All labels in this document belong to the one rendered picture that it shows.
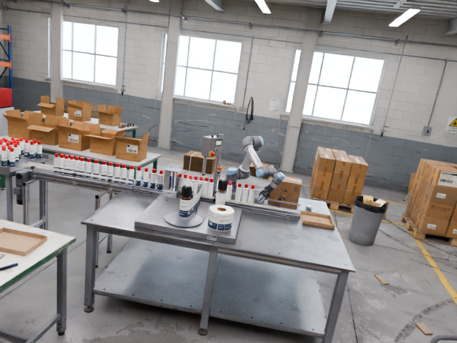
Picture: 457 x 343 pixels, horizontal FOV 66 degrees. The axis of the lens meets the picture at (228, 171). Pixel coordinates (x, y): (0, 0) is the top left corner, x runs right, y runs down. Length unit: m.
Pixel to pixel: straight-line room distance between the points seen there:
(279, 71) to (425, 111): 3.31
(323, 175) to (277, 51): 3.41
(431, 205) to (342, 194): 1.40
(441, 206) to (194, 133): 5.69
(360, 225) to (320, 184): 1.46
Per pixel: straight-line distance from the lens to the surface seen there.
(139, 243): 3.96
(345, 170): 6.49
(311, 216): 3.61
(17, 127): 5.94
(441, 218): 6.28
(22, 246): 2.75
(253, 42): 8.71
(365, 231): 5.36
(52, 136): 5.56
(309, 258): 2.79
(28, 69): 11.42
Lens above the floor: 2.07
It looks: 15 degrees down
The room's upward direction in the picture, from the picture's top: 8 degrees clockwise
